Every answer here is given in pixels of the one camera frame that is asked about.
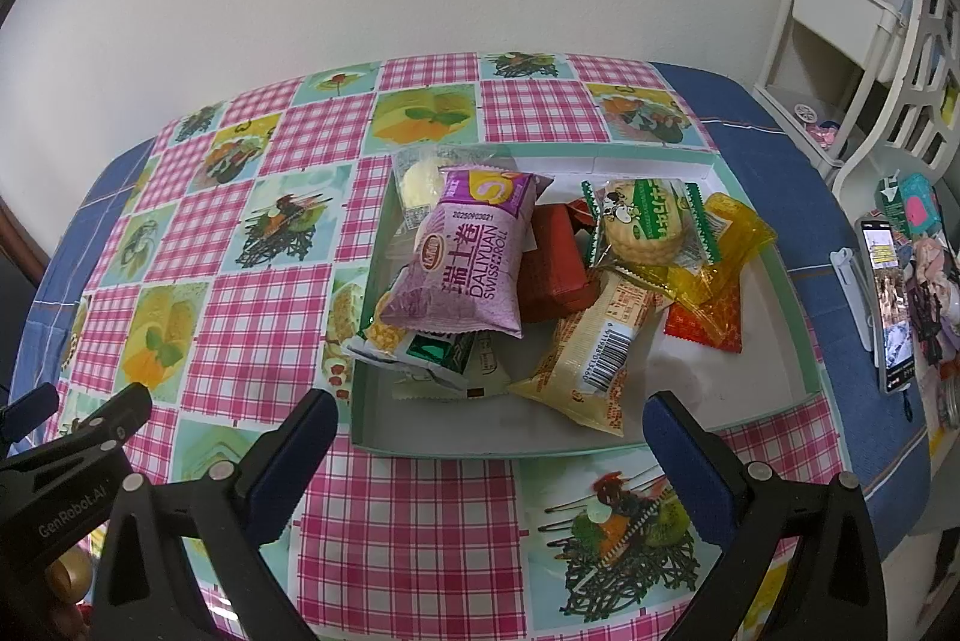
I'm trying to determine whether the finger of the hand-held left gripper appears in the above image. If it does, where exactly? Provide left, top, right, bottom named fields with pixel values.
left=45, top=382, right=153, bottom=462
left=0, top=382, right=59, bottom=443

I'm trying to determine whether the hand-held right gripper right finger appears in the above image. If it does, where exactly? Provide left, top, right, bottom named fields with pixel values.
left=641, top=390, right=890, bottom=641

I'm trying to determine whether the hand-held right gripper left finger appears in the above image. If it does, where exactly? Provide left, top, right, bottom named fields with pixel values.
left=91, top=388, right=340, bottom=641

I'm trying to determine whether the shallow green cardboard box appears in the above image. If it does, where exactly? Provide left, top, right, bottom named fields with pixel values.
left=351, top=142, right=822, bottom=462

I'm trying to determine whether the red gold-print snack packet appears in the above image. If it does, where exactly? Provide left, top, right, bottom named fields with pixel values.
left=664, top=299, right=743, bottom=353

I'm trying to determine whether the orange cream cake packet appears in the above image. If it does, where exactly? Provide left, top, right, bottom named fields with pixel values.
left=508, top=269, right=672, bottom=438

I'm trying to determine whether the green white corn snack packet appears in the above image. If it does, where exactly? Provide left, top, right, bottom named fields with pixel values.
left=345, top=288, right=421, bottom=372

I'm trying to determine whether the small dark green snack packet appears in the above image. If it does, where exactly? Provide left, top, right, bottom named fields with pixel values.
left=390, top=330, right=511, bottom=402

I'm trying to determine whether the yellow cellophane snack packet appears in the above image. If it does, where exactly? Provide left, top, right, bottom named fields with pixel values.
left=600, top=191, right=777, bottom=346

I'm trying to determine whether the dark red snack packet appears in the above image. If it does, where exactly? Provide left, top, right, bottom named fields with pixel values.
left=517, top=203, right=601, bottom=325

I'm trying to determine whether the green round biscuit packet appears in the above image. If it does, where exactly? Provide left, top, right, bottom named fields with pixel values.
left=580, top=176, right=722, bottom=271

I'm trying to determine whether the purple swiss roll packet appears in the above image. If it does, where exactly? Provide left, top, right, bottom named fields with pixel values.
left=379, top=167, right=554, bottom=338

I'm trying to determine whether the round yellow cake clear packet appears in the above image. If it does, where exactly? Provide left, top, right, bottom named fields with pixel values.
left=391, top=146, right=518, bottom=233

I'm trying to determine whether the person's left hand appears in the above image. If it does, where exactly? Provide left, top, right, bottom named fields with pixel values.
left=45, top=547, right=95, bottom=641

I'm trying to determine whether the pink checked fruit-print tablecloth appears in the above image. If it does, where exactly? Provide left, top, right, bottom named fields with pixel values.
left=56, top=52, right=860, bottom=641

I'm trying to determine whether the white phone stand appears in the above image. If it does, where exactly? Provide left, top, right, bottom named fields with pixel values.
left=829, top=247, right=878, bottom=353

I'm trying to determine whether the smartphone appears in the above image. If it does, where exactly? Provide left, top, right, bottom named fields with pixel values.
left=855, top=217, right=920, bottom=396

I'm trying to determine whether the teal pouch with pink print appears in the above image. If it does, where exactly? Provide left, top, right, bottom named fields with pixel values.
left=877, top=172, right=947, bottom=237

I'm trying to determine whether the white shelf unit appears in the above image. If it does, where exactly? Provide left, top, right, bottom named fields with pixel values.
left=750, top=0, right=960, bottom=199

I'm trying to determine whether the pink black keychain bundle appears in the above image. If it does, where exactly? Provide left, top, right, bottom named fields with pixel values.
left=904, top=236, right=960, bottom=372

